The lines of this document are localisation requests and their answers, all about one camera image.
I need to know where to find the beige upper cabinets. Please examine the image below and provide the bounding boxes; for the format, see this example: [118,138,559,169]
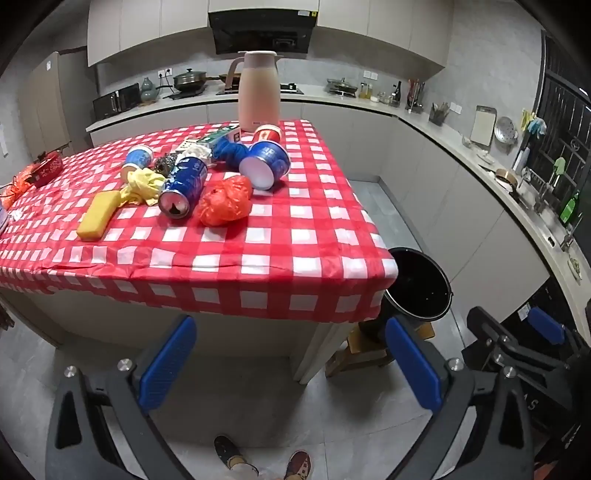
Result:
[87,0,455,77]

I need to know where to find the yellow sponge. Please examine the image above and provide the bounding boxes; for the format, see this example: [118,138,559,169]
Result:
[76,191,122,241]

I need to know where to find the beige kitchen island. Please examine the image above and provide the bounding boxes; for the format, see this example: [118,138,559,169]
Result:
[0,286,352,386]

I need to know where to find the blue knitted cloth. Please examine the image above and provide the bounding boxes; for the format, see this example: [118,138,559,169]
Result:
[211,137,252,166]

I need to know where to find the kitchen sink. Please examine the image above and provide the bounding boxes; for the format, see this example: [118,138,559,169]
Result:
[508,185,578,259]

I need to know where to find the metal lidded pan on rack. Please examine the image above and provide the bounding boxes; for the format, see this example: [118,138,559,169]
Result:
[325,78,360,97]

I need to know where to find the black bucket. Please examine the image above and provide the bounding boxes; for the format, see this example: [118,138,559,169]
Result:
[359,247,454,346]

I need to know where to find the green and white carton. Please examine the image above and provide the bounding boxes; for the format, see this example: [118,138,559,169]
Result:
[198,126,243,146]

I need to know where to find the orange mesh bag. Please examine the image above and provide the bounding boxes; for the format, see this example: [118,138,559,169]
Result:
[0,172,34,209]

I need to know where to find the wooden stool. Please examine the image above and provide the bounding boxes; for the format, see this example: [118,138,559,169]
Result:
[325,320,437,379]

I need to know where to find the dark window grille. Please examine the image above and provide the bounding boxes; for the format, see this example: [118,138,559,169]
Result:
[531,32,591,232]

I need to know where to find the small blue paper cup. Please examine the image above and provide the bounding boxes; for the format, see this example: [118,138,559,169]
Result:
[124,145,154,172]

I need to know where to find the orange plastic bag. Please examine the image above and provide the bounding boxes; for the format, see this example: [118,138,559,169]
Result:
[194,175,253,227]

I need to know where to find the black gas stove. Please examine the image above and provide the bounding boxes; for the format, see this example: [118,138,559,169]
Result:
[217,83,305,96]

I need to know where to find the white tissue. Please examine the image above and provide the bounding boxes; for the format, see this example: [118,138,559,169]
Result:
[182,144,214,167]

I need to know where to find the perforated metal steamer plate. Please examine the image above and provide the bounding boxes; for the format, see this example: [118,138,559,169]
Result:
[494,116,517,141]

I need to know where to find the beige refrigerator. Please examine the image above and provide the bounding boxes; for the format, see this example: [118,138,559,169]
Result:
[18,51,100,160]

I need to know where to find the patterned slipper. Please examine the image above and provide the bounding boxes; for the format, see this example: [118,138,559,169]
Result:
[213,435,245,469]
[284,450,311,480]

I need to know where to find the black built-in dishwasher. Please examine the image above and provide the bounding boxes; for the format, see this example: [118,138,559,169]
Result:
[501,272,591,333]

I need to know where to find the white cutting board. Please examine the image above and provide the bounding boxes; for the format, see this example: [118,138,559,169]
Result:
[470,105,497,146]

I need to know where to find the dark pan with lid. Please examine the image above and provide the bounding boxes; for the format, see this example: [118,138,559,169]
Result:
[173,68,208,92]

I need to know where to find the black range hood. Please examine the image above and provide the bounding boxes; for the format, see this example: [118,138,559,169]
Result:
[208,8,320,55]

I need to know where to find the metal faucet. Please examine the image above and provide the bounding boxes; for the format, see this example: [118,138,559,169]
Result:
[522,168,555,213]

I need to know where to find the red paper cup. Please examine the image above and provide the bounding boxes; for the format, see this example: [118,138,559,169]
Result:
[252,124,282,145]

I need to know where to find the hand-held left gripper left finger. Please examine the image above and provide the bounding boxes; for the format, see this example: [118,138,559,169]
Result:
[45,315,198,480]

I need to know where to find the large blue paper cup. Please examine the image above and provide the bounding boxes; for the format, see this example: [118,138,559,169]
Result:
[239,140,291,191]

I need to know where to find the pink thermos jug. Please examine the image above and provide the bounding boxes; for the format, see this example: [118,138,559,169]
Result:
[225,50,285,134]

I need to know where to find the kitchen utensil holder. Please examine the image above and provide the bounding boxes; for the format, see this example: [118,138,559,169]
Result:
[406,78,426,114]

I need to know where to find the yellow cloth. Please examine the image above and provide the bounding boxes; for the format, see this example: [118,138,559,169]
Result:
[121,167,167,207]

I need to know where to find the blue drink can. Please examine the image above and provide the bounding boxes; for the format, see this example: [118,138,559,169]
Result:
[158,156,209,219]

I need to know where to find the red checkered tablecloth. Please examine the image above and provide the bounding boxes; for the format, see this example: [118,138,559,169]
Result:
[0,119,399,324]

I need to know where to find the small red pot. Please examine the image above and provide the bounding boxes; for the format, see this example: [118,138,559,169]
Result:
[28,150,64,188]

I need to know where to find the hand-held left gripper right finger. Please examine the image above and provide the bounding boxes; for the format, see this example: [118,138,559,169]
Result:
[385,317,549,480]

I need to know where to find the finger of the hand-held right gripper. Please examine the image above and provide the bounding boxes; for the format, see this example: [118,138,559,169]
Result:
[466,306,574,375]
[527,305,591,365]

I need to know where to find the black microwave oven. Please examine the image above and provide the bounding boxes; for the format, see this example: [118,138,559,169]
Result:
[92,83,141,121]

